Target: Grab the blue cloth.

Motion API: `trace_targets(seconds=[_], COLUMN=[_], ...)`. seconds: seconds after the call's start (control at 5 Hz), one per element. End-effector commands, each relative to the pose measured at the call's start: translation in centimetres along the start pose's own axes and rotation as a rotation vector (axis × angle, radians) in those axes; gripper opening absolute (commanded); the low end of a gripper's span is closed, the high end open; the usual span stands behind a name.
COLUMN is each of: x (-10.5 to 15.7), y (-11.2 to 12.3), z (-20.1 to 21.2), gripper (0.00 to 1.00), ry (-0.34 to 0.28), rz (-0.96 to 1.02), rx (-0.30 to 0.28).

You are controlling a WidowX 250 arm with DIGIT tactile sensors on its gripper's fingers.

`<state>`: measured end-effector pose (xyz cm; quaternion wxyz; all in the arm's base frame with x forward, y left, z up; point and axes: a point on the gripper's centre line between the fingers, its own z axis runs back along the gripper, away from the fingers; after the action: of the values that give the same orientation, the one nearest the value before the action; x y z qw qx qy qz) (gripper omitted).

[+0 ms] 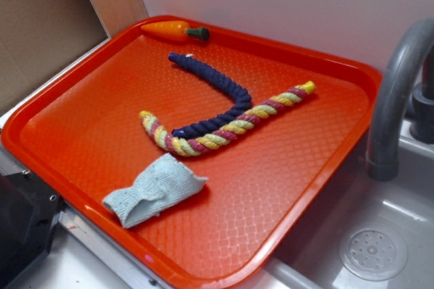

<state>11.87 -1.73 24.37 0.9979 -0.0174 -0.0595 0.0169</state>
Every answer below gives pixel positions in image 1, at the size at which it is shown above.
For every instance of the orange plastic tray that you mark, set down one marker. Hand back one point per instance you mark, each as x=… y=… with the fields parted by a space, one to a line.
x=82 y=135

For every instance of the grey toy sink basin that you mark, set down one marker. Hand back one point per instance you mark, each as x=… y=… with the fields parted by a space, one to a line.
x=308 y=257

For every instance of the brown cardboard panel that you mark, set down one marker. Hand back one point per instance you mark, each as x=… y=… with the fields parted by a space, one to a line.
x=39 y=38

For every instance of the grey toy faucet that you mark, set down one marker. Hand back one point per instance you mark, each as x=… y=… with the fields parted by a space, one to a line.
x=403 y=73

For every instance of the round sink drain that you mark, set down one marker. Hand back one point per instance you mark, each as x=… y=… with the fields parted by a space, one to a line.
x=373 y=252

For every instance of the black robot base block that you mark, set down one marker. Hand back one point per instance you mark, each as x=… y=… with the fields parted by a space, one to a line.
x=29 y=214

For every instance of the dark grey faucet handle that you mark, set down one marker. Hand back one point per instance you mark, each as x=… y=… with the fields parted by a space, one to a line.
x=422 y=99

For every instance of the orange toy carrot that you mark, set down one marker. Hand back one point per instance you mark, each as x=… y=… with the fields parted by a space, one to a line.
x=177 y=30

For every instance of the light blue cloth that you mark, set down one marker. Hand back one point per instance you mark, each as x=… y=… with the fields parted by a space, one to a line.
x=162 y=185

